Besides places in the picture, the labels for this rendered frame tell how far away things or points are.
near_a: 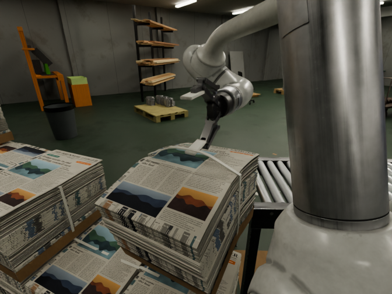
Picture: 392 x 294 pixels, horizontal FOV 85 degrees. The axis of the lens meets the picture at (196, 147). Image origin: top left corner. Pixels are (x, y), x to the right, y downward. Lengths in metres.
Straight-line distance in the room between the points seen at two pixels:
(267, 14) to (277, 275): 0.54
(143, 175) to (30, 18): 8.62
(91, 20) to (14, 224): 8.64
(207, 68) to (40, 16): 8.45
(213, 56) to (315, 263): 0.64
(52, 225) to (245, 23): 0.85
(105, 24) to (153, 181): 8.85
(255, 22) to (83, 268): 0.88
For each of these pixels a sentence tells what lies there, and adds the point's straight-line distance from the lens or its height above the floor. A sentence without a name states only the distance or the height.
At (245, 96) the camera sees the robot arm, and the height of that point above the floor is 1.33.
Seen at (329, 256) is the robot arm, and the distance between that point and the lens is 0.28.
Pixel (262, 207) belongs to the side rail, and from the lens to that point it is 1.09.
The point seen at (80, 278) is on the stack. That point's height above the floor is 0.83.
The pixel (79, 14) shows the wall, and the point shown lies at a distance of 9.16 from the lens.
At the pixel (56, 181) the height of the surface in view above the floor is 1.07.
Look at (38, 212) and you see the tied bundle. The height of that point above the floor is 1.02.
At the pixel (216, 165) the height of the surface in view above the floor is 1.19.
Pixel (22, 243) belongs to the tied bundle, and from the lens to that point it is 0.86.
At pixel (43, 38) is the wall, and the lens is 9.01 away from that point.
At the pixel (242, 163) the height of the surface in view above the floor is 1.19.
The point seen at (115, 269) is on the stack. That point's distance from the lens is 0.83.
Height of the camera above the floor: 1.46
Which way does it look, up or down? 24 degrees down
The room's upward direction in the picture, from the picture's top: straight up
